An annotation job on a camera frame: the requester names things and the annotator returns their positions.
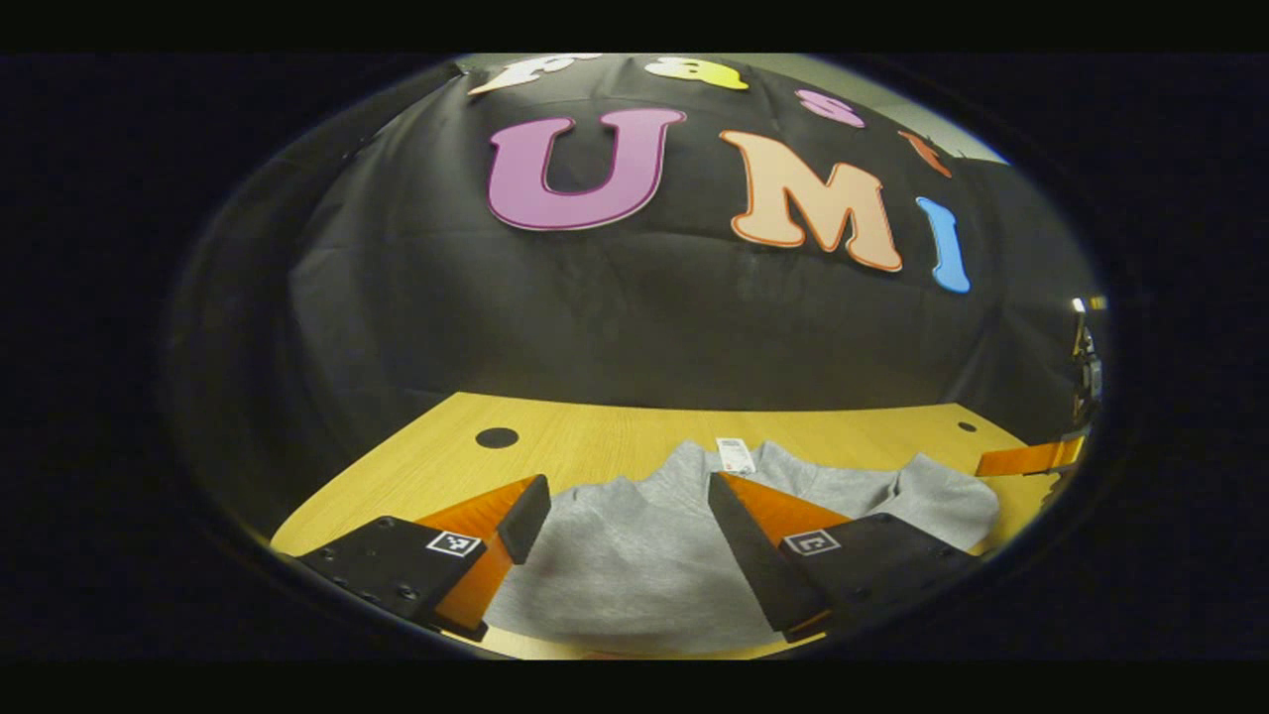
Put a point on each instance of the black backdrop cloth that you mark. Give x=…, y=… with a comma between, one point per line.
x=644, y=317

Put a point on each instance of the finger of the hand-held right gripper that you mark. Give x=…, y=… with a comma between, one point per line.
x=1026, y=459

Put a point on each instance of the grey sweatshirt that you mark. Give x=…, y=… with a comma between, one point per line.
x=634, y=575

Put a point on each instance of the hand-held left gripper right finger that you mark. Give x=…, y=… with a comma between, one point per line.
x=749, y=555

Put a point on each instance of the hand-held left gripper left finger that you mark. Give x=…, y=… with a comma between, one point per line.
x=525, y=516

